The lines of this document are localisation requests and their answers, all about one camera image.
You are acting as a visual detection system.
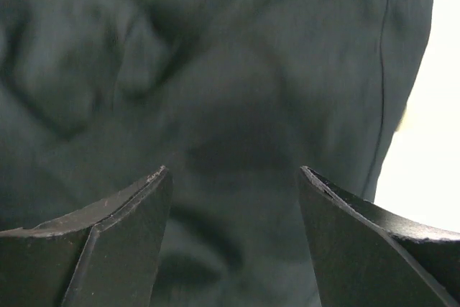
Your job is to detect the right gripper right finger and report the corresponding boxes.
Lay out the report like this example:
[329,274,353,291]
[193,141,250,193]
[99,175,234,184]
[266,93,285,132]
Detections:
[298,167,459,307]

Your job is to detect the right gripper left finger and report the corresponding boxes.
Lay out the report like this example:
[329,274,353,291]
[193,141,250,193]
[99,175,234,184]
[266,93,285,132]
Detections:
[1,168,173,307]

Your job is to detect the black t-shirt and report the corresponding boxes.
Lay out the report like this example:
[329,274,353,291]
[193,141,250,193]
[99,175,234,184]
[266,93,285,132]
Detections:
[1,0,433,306]

